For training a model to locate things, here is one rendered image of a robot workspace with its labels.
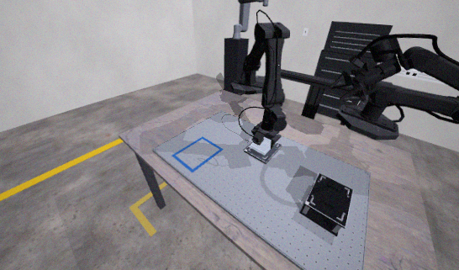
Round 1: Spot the blue tape rectangle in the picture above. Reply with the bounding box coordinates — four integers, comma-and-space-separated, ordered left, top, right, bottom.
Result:
172, 137, 223, 172

